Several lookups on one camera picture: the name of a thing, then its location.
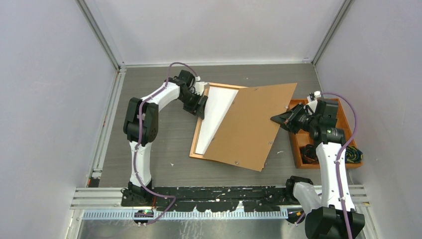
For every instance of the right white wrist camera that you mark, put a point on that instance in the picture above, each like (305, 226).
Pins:
(312, 100)

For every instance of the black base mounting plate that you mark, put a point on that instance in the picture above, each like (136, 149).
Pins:
(215, 199)

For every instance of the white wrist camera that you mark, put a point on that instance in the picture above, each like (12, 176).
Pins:
(200, 87)
(312, 100)

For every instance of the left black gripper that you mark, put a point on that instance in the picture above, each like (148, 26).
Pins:
(193, 108)

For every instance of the orange wooden picture frame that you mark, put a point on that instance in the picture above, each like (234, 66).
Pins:
(194, 142)

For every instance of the black orange rolled item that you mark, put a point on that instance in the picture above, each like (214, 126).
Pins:
(308, 154)

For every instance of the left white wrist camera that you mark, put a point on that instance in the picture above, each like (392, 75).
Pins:
(200, 87)

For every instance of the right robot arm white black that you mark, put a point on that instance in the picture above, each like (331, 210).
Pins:
(331, 215)

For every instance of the orange wooden compartment tray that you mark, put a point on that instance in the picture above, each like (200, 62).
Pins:
(303, 138)

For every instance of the photo of plant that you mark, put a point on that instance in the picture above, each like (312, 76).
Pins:
(214, 112)

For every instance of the aluminium rail at front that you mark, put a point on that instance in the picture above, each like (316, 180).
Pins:
(105, 204)

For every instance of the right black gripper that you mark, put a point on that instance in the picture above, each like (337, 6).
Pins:
(287, 120)

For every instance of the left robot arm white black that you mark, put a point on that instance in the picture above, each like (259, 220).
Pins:
(141, 123)

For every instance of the brown cardboard backing board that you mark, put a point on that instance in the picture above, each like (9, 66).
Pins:
(246, 134)

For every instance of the blue yellow rolled item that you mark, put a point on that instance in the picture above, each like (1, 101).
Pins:
(353, 155)

